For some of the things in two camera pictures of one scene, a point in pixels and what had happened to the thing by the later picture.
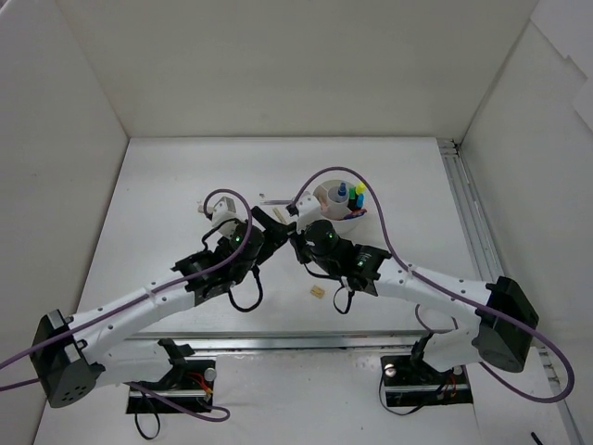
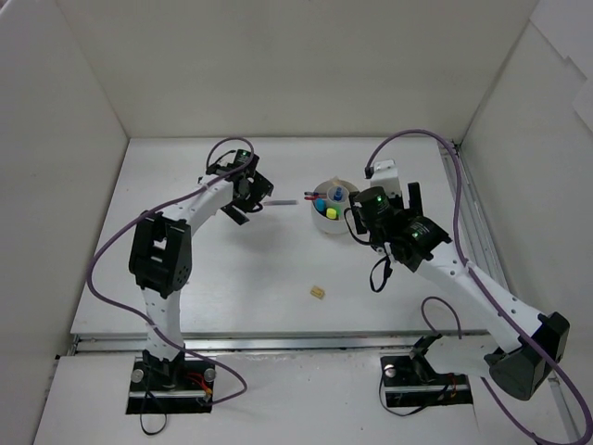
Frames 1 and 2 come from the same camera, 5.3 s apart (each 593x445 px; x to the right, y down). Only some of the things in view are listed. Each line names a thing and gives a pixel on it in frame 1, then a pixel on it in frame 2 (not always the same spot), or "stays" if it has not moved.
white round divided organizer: [342, 203] stays
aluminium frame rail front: [282, 344] stays
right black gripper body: [299, 246] to [398, 202]
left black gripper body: [267, 227] to [253, 197]
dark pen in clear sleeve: [276, 202] stays
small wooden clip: [317, 291] stays
